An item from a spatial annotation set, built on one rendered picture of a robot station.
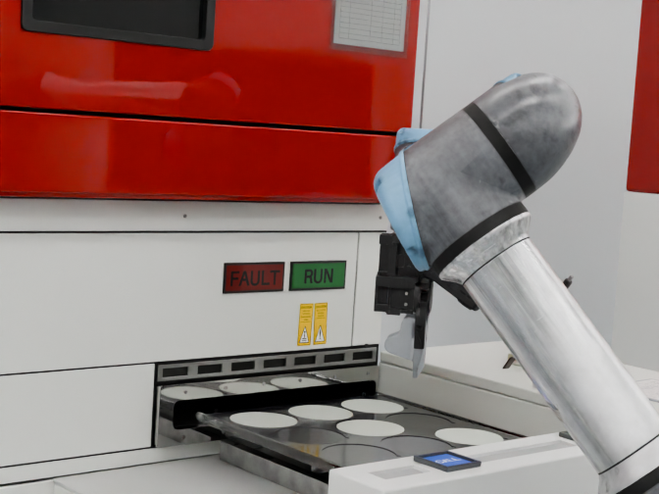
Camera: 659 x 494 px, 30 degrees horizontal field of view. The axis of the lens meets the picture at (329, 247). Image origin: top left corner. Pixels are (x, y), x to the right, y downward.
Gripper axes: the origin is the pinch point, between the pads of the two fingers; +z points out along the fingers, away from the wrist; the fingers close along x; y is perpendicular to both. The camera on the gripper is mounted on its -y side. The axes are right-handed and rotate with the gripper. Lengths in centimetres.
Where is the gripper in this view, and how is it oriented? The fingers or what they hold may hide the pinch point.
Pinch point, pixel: (420, 369)
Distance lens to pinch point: 183.2
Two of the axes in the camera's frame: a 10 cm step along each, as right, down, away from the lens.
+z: -0.6, 9.9, 1.0
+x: -1.4, 0.9, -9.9
